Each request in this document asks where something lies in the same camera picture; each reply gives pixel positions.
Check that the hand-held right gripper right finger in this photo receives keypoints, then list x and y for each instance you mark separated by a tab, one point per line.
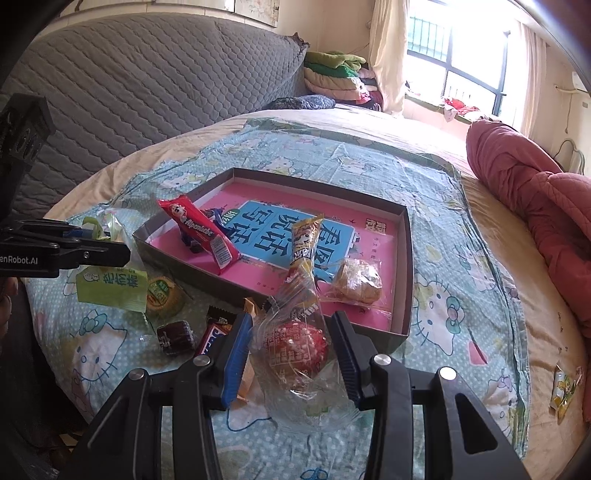
346	364

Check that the cream curtain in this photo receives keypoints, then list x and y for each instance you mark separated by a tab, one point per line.
388	55
531	83

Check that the shallow cardboard box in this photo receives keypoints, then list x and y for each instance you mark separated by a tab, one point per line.
157	254

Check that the pile of folded blankets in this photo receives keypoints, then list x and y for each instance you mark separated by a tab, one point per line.
332	74

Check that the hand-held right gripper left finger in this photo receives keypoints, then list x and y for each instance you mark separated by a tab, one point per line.
238	355

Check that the small brown candy packet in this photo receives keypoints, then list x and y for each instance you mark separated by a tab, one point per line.
219	316

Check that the person's left hand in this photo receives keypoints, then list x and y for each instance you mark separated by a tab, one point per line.
5	309

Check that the cat printed blue cloth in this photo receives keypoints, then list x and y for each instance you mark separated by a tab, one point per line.
323	152

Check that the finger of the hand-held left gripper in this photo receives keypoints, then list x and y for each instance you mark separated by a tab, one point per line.
101	254
46	227

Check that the red clothes on windowsill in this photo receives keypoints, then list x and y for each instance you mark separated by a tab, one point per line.
457	106

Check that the yellow green snack packet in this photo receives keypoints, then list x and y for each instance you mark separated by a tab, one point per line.
563	387

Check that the window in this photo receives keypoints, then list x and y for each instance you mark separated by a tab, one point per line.
461	46

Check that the dark patterned pillow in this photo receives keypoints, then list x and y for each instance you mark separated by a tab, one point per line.
304	101

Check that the white air conditioner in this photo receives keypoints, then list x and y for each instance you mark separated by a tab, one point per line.
581	83

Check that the floral wall panel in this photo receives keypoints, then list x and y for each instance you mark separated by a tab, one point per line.
254	7

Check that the green label pastry packet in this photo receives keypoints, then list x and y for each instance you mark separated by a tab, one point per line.
111	284

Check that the orange snack wrapper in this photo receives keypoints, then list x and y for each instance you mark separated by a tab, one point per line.
244	392

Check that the golden pastry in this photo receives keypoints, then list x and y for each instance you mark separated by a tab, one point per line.
358	281

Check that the brown square snack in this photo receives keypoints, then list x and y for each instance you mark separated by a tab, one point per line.
174	337

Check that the red snack packet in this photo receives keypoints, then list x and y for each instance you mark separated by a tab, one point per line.
198	230

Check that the dark blue chocolate bar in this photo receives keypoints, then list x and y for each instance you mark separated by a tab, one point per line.
212	339

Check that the blue snack packet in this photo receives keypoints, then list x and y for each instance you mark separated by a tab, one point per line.
213	216

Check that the pink book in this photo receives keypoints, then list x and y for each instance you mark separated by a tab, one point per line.
369	258

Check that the red pastry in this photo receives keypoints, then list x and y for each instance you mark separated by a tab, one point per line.
295	346

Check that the yellow stick snack packet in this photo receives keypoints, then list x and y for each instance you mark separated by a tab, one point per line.
304	244

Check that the beige bed sheet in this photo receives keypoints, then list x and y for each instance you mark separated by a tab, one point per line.
531	286

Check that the grey quilted headboard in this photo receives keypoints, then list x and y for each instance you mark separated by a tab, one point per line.
161	83

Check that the pink quilt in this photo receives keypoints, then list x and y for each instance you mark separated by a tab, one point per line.
531	184

